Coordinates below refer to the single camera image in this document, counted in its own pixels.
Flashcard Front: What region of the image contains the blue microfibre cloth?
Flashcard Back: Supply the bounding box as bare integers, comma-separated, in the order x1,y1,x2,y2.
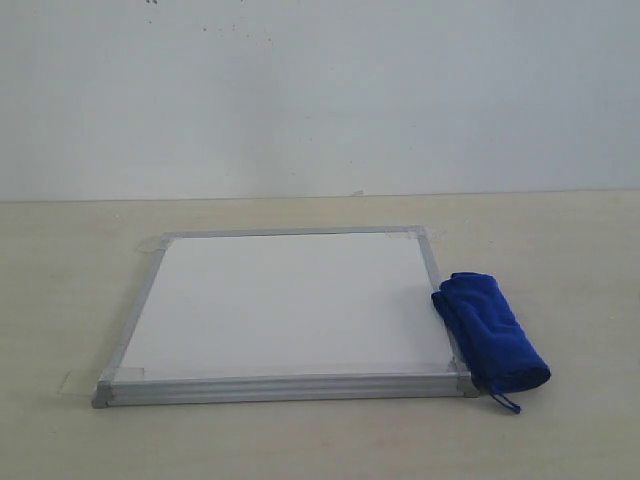
431,272,551,414

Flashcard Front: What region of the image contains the white aluminium-framed whiteboard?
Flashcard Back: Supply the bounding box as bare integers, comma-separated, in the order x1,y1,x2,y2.
92,226,478,409

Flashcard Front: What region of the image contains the clear tape back right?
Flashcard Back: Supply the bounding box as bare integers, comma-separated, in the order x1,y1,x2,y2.
385,226,447,243

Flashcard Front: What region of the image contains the clear tape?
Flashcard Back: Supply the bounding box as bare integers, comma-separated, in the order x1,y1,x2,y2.
385,226,447,243
56,368,145,397
136,235,172,253

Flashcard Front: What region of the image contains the clear tape back left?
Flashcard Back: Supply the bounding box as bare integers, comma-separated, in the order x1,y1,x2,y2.
136,235,172,253

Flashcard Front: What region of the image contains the clear tape front left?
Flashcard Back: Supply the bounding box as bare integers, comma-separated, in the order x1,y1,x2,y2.
56,368,145,397

